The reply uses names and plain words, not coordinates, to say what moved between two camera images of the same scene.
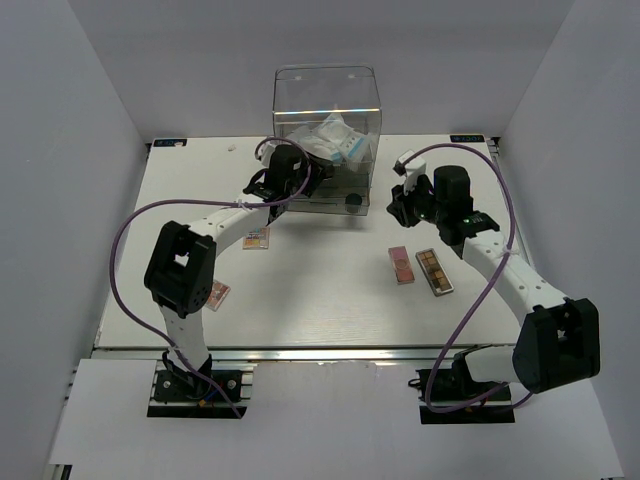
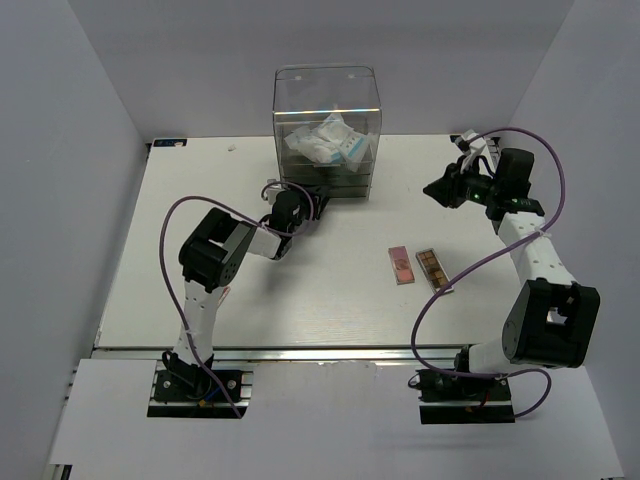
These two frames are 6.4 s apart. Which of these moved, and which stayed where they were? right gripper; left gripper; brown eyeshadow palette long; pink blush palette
Moved: left gripper; right gripper
Stayed: brown eyeshadow palette long; pink blush palette
